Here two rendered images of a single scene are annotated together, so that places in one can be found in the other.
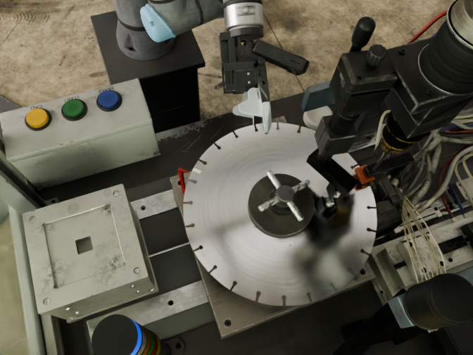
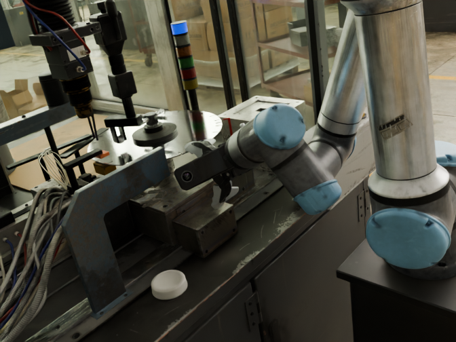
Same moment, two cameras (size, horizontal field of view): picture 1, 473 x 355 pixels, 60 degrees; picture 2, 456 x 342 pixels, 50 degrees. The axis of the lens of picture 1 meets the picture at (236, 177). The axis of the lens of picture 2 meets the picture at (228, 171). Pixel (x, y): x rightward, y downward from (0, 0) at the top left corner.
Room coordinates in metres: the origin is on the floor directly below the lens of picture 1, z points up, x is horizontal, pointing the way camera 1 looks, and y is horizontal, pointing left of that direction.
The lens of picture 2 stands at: (1.38, -0.29, 1.36)
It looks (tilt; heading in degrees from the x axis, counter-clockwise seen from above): 26 degrees down; 161
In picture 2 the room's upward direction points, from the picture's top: 10 degrees counter-clockwise
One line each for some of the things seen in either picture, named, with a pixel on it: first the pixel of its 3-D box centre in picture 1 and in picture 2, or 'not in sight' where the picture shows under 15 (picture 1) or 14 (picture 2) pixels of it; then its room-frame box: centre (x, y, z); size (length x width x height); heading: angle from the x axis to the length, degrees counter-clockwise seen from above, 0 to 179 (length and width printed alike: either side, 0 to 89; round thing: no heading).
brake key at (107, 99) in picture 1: (109, 101); not in sight; (0.47, 0.27, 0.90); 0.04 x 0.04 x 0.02
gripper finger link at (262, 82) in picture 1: (261, 86); (206, 151); (0.49, -0.03, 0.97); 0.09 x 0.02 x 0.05; 13
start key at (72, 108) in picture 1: (74, 110); not in sight; (0.44, 0.34, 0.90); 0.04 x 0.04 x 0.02
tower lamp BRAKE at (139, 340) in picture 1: (117, 339); (179, 27); (0.02, 0.10, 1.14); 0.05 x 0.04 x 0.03; 26
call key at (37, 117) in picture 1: (38, 119); not in sight; (0.41, 0.40, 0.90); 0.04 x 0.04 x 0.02
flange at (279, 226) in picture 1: (281, 202); (154, 129); (0.26, -0.08, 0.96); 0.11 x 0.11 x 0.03
